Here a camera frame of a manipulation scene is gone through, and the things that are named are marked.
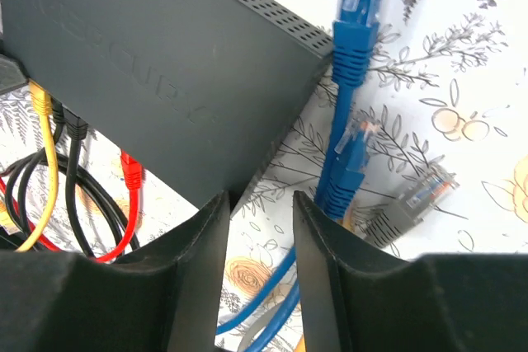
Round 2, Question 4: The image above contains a black network switch box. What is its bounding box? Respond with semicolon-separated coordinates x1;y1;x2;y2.
1;0;332;210

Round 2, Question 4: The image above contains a blue ethernet cable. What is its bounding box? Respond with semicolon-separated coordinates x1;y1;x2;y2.
216;0;389;336
247;119;372;352

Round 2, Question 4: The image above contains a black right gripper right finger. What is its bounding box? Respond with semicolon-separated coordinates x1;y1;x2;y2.
293;191;527;351

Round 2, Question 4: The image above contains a red ethernet cable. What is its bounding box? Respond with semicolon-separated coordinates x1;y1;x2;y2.
0;149;145;263

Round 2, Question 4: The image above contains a black cable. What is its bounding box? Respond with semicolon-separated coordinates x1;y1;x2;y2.
0;102;141;258

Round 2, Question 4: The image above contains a grey ethernet cable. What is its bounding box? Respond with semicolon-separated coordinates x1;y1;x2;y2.
237;164;461;352

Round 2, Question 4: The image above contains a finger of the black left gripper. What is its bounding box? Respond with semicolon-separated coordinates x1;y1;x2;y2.
0;54;29;92

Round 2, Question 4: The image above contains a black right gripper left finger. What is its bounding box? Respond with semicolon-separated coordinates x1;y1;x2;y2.
1;193;230;351

